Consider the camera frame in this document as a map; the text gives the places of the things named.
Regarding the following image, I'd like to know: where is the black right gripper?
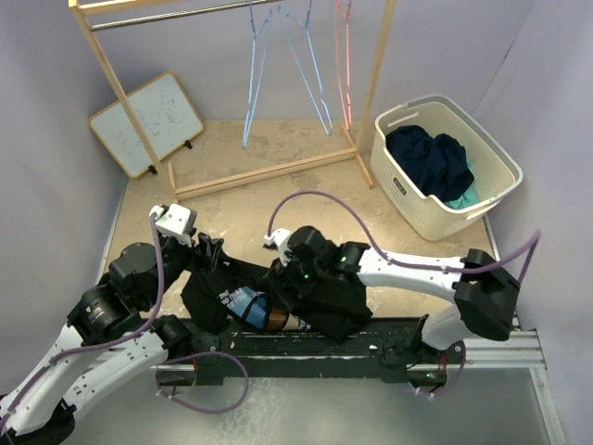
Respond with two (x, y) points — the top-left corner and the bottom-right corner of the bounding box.
(264, 251), (326, 312)

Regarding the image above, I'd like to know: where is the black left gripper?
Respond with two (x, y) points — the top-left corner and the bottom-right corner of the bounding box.
(141, 218), (223, 308)

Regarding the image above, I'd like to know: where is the black garment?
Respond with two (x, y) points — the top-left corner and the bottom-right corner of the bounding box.
(181, 242), (372, 341)

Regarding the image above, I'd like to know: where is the pink wire hanger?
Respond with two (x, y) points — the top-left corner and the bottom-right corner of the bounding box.
(334, 0), (353, 130)

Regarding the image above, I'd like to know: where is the navy blue t shirt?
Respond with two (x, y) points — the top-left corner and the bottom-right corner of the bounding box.
(385, 125), (472, 205)

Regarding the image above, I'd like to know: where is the teal t shirt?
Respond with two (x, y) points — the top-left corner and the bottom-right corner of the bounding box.
(440, 160), (479, 210)

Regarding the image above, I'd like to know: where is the light blue hanger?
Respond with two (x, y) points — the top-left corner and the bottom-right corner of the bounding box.
(242, 1), (273, 148)
(277, 1), (334, 135)

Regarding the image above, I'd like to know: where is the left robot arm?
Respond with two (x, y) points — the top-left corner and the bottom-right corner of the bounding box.
(1, 234), (222, 444)

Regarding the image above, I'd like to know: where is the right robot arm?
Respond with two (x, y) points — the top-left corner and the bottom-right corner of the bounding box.
(263, 226), (520, 362)

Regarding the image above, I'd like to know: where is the cream perforated laundry basket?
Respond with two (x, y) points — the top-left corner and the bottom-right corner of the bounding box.
(371, 95), (524, 241)

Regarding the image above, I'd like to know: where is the wooden clothes rack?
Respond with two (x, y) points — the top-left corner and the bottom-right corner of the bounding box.
(68, 1), (396, 201)

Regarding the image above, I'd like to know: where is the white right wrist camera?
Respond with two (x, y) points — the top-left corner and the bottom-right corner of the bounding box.
(263, 228), (292, 266)

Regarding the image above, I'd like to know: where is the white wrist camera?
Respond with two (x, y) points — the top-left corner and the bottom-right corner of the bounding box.
(149, 203), (197, 247)
(263, 228), (292, 266)

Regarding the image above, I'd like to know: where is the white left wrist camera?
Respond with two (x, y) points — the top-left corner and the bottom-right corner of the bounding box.
(149, 203), (197, 247)

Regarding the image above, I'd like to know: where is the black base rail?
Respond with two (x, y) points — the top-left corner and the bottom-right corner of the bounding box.
(92, 317), (515, 386)

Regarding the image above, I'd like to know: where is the small whiteboard yellow frame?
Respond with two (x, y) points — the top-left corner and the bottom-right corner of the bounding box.
(88, 71), (204, 178)

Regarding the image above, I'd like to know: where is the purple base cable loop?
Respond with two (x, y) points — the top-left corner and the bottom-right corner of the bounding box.
(155, 350), (249, 413)

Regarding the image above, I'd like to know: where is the aluminium frame rail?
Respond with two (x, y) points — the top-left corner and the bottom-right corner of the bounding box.
(32, 324), (571, 445)

